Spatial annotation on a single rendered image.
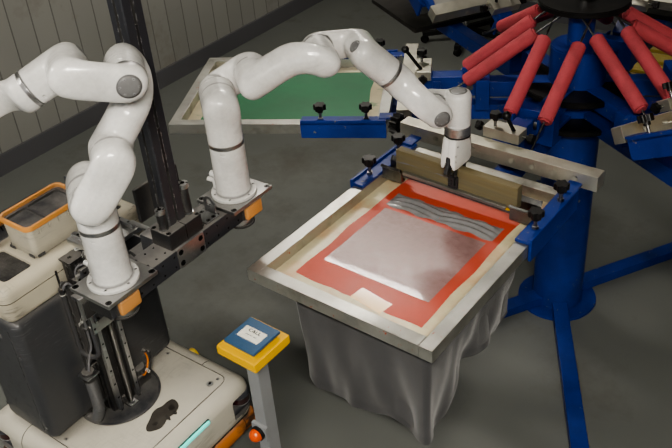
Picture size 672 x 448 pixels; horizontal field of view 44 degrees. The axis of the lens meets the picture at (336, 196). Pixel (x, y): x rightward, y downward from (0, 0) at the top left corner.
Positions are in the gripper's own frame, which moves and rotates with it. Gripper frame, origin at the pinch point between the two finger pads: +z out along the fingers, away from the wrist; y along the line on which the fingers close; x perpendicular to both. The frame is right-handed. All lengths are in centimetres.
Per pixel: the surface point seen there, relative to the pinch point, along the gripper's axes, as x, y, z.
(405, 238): -2.9, 23.1, 8.7
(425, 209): -5.3, 8.6, 7.9
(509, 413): 15, -16, 104
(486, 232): 15.3, 9.2, 8.0
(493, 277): 28.3, 29.4, 5.0
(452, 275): 16.8, 30.4, 8.6
